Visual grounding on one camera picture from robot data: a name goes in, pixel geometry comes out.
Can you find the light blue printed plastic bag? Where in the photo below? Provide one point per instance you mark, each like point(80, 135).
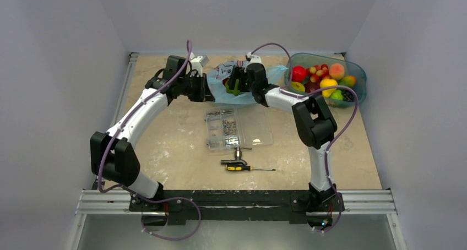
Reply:
point(217, 77)

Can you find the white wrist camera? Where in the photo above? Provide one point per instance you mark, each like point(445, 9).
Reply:
point(197, 63)
point(251, 58)

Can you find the green fake lumpy fruit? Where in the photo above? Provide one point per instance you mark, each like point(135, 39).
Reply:
point(337, 95)

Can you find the aluminium frame rail left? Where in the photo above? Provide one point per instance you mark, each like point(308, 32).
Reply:
point(123, 92)

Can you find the yellow fake starfruit slice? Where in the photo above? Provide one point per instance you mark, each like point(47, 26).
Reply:
point(297, 86)

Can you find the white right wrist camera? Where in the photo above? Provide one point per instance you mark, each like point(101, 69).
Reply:
point(251, 58)

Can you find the fake peach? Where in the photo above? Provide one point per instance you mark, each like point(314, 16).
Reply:
point(336, 71)

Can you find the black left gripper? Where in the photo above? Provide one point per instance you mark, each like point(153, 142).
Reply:
point(204, 94)

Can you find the teal transparent plastic bin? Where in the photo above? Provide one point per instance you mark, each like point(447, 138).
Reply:
point(308, 60)

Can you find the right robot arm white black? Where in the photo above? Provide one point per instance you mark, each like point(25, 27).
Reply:
point(314, 122)

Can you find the black metal hand tool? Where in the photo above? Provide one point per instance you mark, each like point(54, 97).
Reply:
point(237, 157)

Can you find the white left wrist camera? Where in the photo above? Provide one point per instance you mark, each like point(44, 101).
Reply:
point(197, 63)

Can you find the aluminium frame rail front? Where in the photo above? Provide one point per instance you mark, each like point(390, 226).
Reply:
point(359, 202)

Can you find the dark fake grape bunch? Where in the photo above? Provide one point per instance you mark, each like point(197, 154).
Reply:
point(348, 96)

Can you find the aluminium frame rail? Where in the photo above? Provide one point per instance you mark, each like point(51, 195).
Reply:
point(359, 202)
point(123, 92)

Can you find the fake mango green red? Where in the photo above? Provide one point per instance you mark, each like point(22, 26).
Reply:
point(348, 81)

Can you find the clear plastic screw organizer box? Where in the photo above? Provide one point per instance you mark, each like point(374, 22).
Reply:
point(231, 126)

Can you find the yellow black screwdriver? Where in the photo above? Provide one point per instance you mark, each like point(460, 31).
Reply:
point(235, 168)

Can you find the yellow fake pear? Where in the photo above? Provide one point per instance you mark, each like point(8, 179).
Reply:
point(329, 86)

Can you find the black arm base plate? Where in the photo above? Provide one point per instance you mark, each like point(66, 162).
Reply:
point(293, 206)

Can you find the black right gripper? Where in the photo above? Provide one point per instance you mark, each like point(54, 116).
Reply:
point(236, 80)

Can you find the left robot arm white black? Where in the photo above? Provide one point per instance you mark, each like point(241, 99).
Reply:
point(113, 158)

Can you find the dark red fake apple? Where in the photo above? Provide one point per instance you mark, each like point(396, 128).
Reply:
point(310, 87)

